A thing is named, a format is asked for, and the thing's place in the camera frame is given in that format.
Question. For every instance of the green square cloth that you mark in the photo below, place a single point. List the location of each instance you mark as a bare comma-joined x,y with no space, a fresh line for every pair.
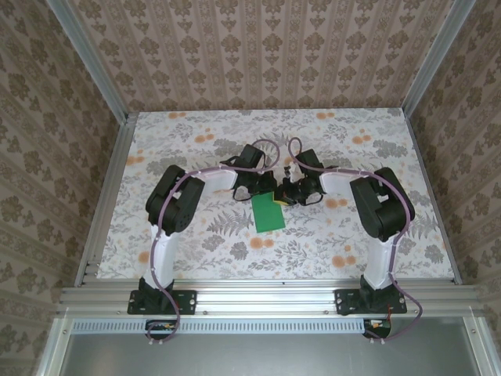
268,215

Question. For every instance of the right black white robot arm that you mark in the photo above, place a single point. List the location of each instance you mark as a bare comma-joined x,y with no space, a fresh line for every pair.
383,211

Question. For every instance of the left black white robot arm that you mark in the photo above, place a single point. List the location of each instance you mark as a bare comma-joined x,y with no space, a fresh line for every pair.
176,207

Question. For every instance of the floral patterned table cover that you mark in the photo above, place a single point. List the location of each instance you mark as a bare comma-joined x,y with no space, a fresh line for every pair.
242,266

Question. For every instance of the black connector box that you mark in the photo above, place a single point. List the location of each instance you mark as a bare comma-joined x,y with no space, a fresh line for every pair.
160,335
381,332

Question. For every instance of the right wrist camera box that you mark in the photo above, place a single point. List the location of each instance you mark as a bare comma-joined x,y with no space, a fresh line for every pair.
291,174

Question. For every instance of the aluminium frame cross rail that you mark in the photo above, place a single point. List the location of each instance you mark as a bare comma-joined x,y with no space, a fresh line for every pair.
266,297

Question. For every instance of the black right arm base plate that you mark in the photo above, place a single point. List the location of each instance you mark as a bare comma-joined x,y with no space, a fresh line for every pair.
344,301

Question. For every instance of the aluminium frame side rail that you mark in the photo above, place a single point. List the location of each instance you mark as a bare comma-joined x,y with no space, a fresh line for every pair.
110,176
427,176

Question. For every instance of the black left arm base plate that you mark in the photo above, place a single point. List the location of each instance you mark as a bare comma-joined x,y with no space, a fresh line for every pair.
188,301

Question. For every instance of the aluminium frame post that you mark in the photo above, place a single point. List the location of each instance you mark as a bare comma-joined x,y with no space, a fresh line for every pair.
94,62
434,58

